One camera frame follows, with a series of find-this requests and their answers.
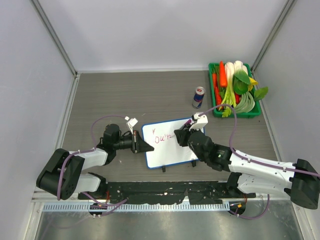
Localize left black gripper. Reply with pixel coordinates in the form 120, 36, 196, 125
113, 130, 153, 153

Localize magenta capped marker pen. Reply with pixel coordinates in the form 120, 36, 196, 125
182, 119, 193, 130

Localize blue framed whiteboard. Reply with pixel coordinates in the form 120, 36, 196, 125
142, 118, 198, 169

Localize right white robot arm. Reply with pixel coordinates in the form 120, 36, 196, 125
174, 124, 320, 210

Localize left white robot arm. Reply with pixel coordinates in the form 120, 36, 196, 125
36, 123, 154, 200

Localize blue silver energy drink can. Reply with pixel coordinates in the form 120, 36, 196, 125
192, 86, 206, 109

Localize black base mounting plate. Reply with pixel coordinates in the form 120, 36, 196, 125
88, 181, 256, 205

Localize small orange toy carrot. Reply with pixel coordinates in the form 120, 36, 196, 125
212, 73, 222, 105

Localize large orange toy carrot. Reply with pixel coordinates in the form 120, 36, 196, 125
219, 61, 228, 88

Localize pale green toy beans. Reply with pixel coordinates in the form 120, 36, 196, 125
235, 92, 256, 114

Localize green plastic tray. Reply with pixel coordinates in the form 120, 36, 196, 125
208, 63, 262, 119

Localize green toy leafy vegetable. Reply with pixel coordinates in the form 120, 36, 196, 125
233, 69, 269, 102

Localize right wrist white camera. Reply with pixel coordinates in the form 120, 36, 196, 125
189, 112, 208, 131

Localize wrist white camera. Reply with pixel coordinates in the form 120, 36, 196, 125
124, 116, 138, 134
189, 112, 208, 131

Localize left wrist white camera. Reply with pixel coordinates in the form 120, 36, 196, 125
124, 116, 138, 134

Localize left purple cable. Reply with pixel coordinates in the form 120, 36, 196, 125
56, 115, 131, 217

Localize white slotted cable duct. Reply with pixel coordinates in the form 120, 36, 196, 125
42, 201, 230, 213

